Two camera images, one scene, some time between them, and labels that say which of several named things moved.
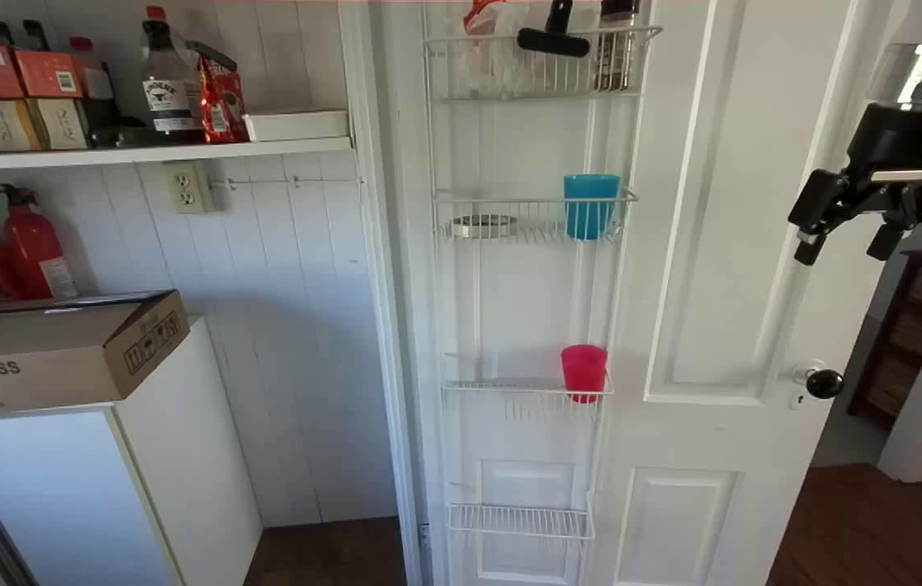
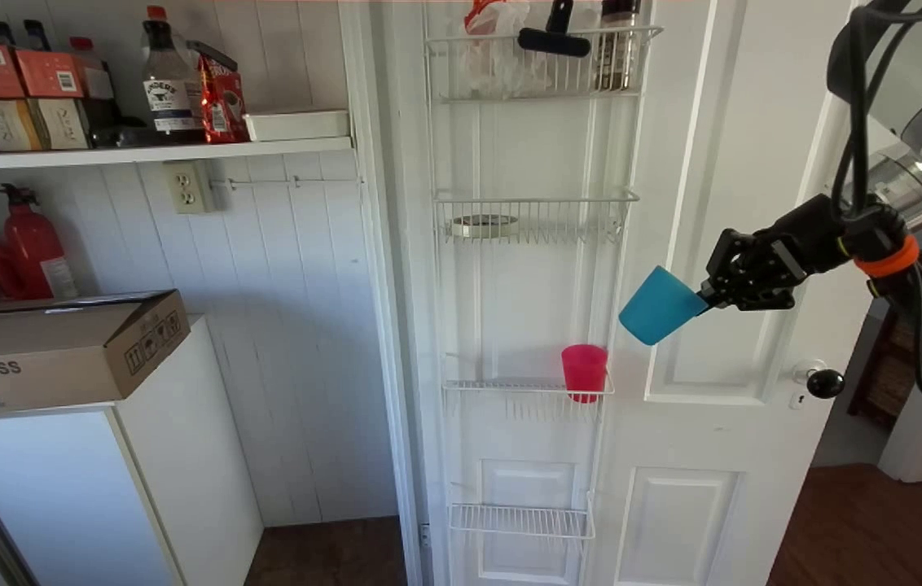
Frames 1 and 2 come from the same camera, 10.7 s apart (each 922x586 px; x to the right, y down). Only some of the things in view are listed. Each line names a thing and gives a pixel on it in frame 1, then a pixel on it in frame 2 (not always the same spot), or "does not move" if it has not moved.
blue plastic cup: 592,204 to 660,307
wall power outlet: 187,185 does not move
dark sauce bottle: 104,119 does not move
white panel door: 597,354 does not move
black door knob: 822,381 does not move
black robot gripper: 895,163 to 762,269
